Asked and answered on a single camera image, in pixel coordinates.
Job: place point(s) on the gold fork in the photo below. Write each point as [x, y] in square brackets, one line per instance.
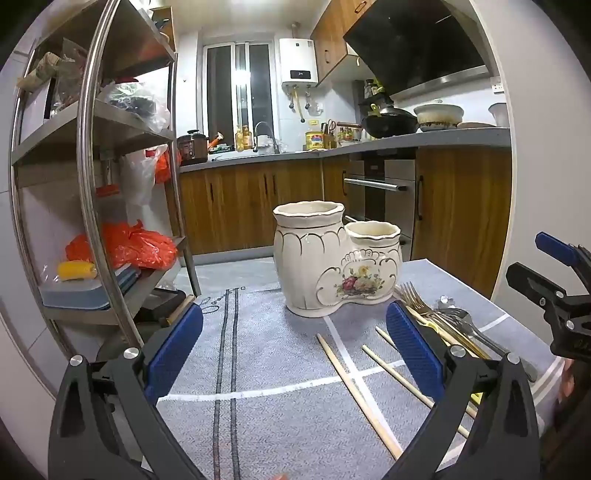
[410, 296]
[422, 308]

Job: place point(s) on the yellow tulip-shaped fruit fork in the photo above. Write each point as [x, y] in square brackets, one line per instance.
[430, 326]

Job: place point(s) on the orange mesh bag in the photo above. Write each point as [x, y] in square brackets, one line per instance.
[166, 166]

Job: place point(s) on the stainless steel shelf rack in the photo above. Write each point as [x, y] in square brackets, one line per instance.
[92, 138]

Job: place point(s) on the grey lined table mat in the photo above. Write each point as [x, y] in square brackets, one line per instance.
[277, 415]

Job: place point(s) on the blue tray stack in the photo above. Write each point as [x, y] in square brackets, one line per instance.
[127, 279]

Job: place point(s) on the yellow oil bottles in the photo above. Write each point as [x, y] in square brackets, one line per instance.
[244, 138]

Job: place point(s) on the wooden chopstick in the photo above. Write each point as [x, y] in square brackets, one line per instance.
[392, 371]
[355, 392]
[384, 334]

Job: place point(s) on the wooden wall cabinet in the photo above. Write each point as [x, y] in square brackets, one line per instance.
[330, 41]

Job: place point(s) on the orange plastic bag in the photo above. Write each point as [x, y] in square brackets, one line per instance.
[138, 249]

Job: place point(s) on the clear bag of dried goods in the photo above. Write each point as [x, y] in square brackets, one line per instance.
[60, 74]

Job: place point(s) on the red box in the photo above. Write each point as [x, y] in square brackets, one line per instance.
[108, 190]

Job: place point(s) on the white plastic bag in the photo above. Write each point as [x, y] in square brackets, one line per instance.
[138, 184]

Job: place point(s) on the person's right hand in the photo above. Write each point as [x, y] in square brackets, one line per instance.
[568, 383]

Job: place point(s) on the black wok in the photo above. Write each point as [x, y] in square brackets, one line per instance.
[388, 124]

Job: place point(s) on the white cooking pot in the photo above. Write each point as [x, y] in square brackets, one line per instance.
[438, 115]

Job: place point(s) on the black box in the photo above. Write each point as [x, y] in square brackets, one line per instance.
[154, 304]

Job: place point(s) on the grey kitchen countertop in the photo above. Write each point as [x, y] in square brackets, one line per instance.
[438, 137]

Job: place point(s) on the yellow tin can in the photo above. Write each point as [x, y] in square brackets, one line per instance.
[314, 141]

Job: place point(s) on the wooden base cabinets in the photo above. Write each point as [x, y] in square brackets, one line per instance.
[231, 207]

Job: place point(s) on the dark red rice cooker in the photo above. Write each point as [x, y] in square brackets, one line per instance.
[193, 148]

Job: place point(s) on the metal sink faucet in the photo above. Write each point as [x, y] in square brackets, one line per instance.
[256, 131]

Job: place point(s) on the black range hood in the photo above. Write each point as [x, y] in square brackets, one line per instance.
[415, 46]

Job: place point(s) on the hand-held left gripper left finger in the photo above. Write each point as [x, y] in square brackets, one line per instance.
[178, 350]

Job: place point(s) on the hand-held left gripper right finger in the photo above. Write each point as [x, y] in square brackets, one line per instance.
[413, 350]

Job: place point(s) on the clear bag with dark contents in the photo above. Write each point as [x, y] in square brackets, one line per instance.
[134, 104]

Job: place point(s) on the wooden side base cabinet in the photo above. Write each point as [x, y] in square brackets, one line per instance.
[461, 217]

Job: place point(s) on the kitchen window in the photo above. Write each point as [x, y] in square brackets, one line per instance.
[221, 92]

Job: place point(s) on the white plastic container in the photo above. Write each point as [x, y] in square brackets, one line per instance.
[498, 115]

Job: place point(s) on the sauce bottles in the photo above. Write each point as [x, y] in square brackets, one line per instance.
[348, 135]

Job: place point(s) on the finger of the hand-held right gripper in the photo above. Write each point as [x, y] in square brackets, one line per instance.
[535, 281]
[556, 247]

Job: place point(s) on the pink shallow bowl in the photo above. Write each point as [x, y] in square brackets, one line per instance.
[475, 125]

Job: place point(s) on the cream floral ceramic utensil holder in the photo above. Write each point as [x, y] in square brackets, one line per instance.
[304, 258]

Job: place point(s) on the clear lidded plastic container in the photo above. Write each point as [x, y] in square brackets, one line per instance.
[74, 295]

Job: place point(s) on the knife block with scissors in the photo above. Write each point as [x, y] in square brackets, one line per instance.
[330, 136]

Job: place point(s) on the white water heater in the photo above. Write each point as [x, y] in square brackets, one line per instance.
[298, 57]

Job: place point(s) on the yellow corn cob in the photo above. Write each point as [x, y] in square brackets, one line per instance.
[76, 271]

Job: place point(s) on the wall spice shelf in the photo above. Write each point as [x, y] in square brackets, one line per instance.
[374, 92]

